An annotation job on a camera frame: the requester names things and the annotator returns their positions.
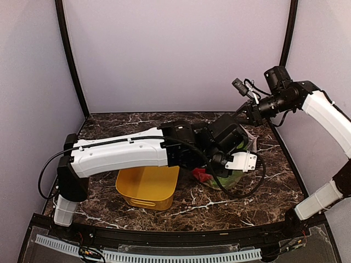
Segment orange toy carrot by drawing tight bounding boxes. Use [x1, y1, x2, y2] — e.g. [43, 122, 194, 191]
[192, 168, 213, 183]

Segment clear zip top bag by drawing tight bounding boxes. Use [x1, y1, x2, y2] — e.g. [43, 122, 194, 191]
[202, 126, 260, 191]

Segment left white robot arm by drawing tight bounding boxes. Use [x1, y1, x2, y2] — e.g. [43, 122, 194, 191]
[53, 116, 246, 239]

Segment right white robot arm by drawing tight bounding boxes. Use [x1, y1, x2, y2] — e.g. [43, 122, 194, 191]
[237, 80, 350, 238]

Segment yellow plastic basket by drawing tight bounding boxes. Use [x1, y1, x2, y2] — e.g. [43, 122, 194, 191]
[116, 167, 180, 211]

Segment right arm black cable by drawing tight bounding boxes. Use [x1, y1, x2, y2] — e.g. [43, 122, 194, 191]
[244, 78, 274, 96]

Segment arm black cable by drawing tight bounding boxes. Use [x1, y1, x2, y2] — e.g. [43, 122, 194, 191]
[164, 136, 267, 199]
[244, 78, 274, 96]

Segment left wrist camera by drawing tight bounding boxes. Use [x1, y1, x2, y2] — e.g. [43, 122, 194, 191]
[207, 114, 248, 154]

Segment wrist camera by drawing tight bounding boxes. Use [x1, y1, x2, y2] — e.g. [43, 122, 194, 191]
[207, 114, 248, 154]
[264, 66, 292, 93]

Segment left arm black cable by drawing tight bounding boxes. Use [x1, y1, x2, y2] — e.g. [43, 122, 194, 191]
[164, 136, 267, 199]

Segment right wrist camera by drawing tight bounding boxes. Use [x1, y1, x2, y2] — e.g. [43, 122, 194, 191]
[264, 66, 292, 93]

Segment white slotted cable duct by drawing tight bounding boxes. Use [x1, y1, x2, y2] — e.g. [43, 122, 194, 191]
[35, 235, 262, 262]

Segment black front rail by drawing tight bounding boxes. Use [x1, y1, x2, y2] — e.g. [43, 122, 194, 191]
[32, 214, 322, 248]

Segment right black frame post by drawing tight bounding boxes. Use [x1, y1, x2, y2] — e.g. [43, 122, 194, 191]
[279, 0, 299, 67]

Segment black frame post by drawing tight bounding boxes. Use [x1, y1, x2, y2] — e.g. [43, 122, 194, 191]
[279, 0, 299, 67]
[54, 0, 90, 119]

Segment left black frame post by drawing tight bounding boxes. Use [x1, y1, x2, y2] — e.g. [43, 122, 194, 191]
[54, 0, 90, 119]

